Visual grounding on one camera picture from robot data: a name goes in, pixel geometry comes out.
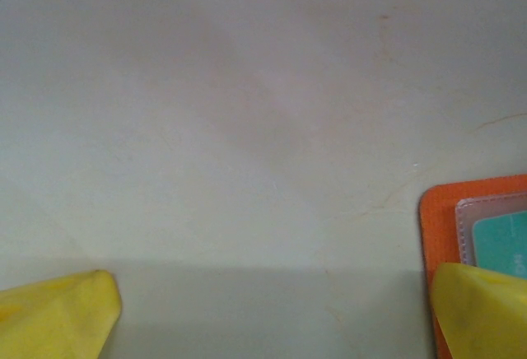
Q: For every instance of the teal credit card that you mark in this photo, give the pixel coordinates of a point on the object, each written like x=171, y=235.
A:
x=500, y=243

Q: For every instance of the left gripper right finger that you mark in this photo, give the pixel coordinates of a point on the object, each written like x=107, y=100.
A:
x=481, y=318

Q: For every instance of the orange card holder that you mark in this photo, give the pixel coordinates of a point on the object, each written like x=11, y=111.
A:
x=440, y=227

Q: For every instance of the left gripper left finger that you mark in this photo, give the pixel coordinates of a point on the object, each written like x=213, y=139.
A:
x=57, y=318

